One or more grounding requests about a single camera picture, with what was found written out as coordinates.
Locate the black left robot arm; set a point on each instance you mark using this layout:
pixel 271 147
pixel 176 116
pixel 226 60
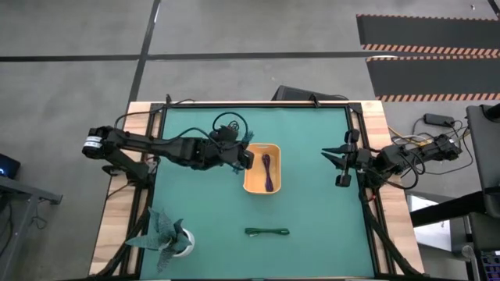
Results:
pixel 156 146

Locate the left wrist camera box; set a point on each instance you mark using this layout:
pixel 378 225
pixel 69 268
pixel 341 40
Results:
pixel 226 134

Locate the grey metal desk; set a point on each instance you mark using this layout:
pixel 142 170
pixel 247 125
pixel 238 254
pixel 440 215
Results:
pixel 23 195

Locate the white plant pot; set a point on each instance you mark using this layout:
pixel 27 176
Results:
pixel 190 244

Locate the control pad with buttons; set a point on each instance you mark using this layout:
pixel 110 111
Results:
pixel 491 267

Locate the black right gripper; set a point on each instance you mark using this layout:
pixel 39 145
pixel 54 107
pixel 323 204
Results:
pixel 361 160

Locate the black hazard-striped floor mat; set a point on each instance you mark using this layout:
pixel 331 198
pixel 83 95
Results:
pixel 426 31
pixel 433 78

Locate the black flat box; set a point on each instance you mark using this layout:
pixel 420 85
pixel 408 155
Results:
pixel 293 93

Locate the black aluminium table frame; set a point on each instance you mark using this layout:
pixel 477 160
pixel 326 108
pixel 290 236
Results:
pixel 254 105

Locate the orange plastic bin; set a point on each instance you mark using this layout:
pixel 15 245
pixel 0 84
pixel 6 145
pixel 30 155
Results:
pixel 254 183

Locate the black power adapter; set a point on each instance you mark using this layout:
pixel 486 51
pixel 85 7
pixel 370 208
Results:
pixel 439 119

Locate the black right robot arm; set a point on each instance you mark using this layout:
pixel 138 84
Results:
pixel 429 150

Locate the black device with blue light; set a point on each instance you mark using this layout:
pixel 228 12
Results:
pixel 8 166

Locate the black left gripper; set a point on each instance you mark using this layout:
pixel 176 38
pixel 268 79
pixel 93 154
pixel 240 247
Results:
pixel 218 154

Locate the artificial teal leafy plant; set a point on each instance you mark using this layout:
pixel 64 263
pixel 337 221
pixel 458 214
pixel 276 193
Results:
pixel 164 234

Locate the green table mat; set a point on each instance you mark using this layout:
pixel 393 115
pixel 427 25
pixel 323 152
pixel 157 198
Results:
pixel 304 242

